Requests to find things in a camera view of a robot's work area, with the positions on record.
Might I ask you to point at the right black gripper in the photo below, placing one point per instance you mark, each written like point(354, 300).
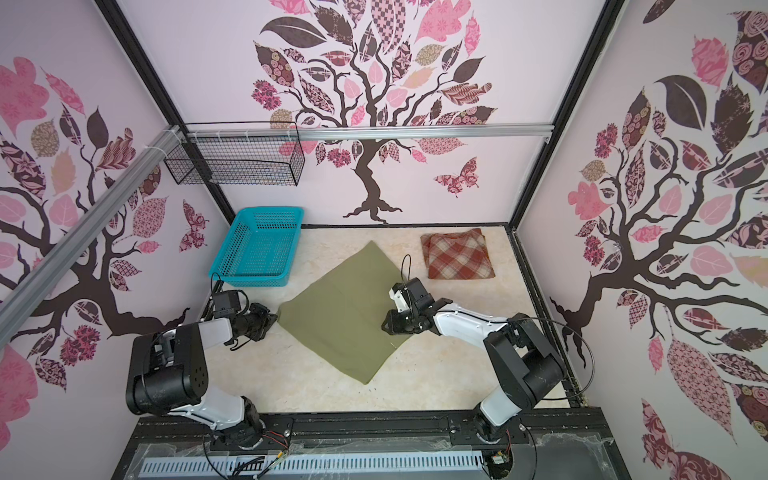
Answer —
point(401, 321)

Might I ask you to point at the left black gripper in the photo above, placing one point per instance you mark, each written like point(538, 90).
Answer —
point(268, 319)

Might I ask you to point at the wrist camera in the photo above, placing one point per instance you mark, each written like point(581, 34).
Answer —
point(229, 303)
point(411, 291)

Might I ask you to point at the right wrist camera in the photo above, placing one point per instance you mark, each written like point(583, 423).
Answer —
point(411, 291)

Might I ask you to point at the aluminium rail back wall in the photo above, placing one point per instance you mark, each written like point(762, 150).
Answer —
point(384, 132)

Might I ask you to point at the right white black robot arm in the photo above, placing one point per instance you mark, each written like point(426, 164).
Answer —
point(526, 365)

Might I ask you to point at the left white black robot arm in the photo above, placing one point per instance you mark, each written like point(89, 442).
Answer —
point(168, 376)

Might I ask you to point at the red plaid skirt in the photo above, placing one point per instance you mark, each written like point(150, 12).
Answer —
point(457, 256)

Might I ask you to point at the black wire basket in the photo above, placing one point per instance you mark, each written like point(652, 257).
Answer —
point(266, 153)

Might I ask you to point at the teal plastic basket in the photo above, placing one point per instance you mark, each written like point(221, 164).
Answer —
point(259, 249)

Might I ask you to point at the aluminium rail left wall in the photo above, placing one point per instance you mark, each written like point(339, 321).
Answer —
point(18, 307)

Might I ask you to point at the olive and white skirt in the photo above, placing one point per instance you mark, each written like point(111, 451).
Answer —
point(339, 317)

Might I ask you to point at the aluminium rail wall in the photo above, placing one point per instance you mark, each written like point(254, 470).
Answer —
point(384, 132)
point(18, 307)

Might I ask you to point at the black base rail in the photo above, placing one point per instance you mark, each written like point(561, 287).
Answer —
point(540, 444)

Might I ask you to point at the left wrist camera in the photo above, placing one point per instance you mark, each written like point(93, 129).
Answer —
point(229, 303)

